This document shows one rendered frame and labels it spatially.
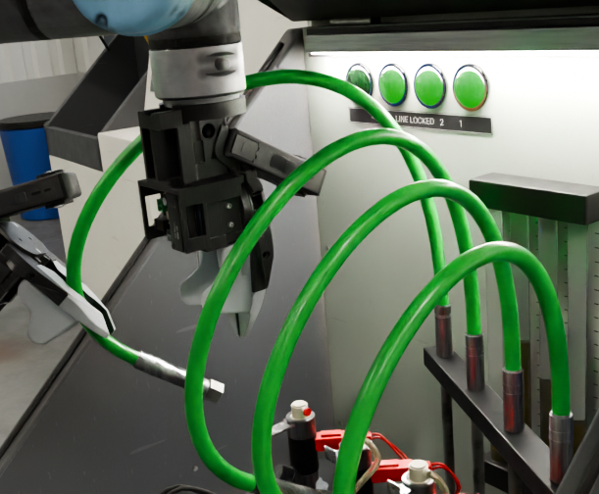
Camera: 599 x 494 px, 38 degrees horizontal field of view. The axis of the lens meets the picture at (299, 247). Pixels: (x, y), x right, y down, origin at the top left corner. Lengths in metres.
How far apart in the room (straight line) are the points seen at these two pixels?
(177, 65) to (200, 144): 0.07
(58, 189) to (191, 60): 0.22
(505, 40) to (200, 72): 0.34
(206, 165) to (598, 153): 0.38
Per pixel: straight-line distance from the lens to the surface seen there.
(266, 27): 3.84
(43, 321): 0.85
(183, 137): 0.70
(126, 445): 1.14
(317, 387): 1.28
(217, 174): 0.73
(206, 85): 0.69
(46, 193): 0.84
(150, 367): 0.88
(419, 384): 1.15
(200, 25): 0.69
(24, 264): 0.83
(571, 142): 0.90
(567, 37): 0.85
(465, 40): 0.93
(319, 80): 0.85
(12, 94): 7.98
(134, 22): 0.58
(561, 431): 0.72
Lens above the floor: 1.49
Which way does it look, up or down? 16 degrees down
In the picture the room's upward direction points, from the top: 5 degrees counter-clockwise
